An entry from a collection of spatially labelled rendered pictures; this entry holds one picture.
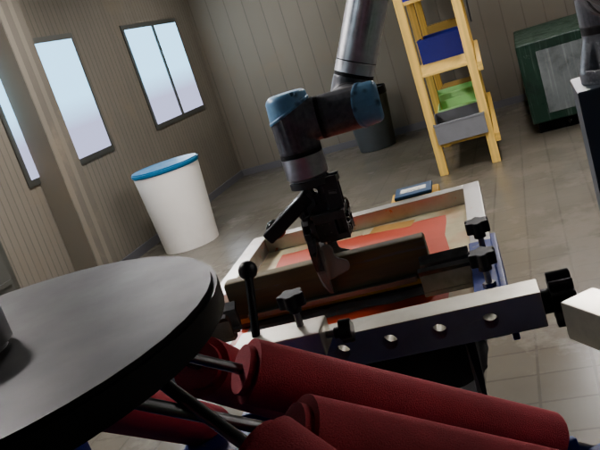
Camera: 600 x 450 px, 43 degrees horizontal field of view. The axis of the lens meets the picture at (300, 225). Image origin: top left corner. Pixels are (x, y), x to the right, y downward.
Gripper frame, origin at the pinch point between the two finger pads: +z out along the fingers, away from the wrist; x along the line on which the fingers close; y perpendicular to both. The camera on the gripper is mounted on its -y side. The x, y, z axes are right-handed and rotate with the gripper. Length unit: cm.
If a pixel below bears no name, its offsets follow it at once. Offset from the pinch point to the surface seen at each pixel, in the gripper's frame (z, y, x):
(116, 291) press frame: -32, 7, -86
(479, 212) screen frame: 0.7, 29.0, 26.0
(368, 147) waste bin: 94, -82, 711
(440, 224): 4.5, 19.8, 36.8
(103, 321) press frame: -32, 9, -91
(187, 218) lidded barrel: 75, -218, 473
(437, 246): 4.6, 19.2, 21.4
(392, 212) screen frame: 2.3, 8.6, 48.9
